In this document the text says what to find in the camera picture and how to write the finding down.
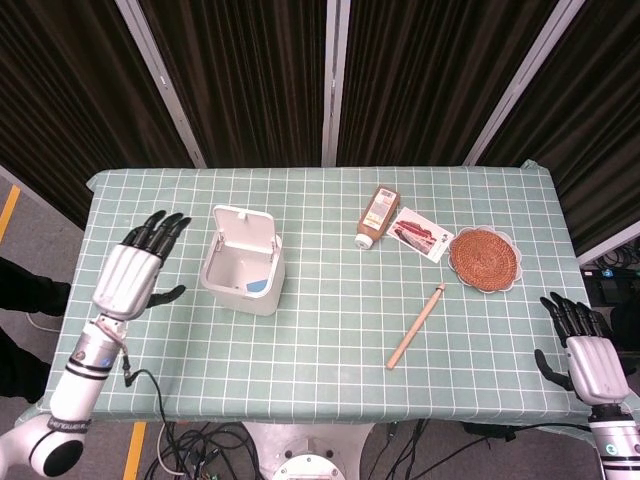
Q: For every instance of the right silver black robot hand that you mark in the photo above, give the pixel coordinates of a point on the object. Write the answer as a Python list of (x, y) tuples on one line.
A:
[(595, 365)]

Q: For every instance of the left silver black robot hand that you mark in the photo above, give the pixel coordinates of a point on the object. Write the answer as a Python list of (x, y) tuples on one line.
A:
[(127, 275)]

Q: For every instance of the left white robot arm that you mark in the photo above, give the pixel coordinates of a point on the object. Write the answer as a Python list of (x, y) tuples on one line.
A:
[(75, 385)]

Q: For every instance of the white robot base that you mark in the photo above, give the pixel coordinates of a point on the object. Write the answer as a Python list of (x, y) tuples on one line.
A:
[(310, 450)]

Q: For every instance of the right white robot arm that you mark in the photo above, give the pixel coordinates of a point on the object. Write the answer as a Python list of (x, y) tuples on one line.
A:
[(617, 445)]

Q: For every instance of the white open-lid bin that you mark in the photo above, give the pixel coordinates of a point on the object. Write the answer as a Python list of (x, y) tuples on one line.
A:
[(235, 300)]

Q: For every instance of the black device with blue sticker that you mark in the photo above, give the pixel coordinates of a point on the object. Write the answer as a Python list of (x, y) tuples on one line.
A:
[(607, 287)]

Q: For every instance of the person in black clothes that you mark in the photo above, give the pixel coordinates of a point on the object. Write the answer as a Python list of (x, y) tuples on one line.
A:
[(25, 300)]

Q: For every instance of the brown woven coaster plate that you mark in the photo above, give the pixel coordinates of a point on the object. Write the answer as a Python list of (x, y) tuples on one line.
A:
[(520, 262)]

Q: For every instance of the round woven rattan coaster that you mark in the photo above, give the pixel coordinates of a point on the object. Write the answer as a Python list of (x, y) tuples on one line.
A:
[(482, 260)]

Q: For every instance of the wooden stick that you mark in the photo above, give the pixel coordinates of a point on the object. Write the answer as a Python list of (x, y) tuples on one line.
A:
[(415, 327)]

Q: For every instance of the green checked tablecloth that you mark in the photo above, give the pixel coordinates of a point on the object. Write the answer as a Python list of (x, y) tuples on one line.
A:
[(320, 325)]

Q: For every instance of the white snack packet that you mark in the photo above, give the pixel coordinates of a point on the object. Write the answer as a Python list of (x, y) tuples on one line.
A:
[(425, 237)]

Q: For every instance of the brown bottle with white cap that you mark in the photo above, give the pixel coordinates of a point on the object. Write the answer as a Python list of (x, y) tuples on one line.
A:
[(377, 215)]

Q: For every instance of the grey partition base rail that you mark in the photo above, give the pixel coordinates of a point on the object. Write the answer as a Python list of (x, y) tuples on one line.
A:
[(610, 254)]

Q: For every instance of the white partition post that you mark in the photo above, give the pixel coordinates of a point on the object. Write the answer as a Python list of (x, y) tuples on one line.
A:
[(165, 85), (520, 85), (334, 100)]

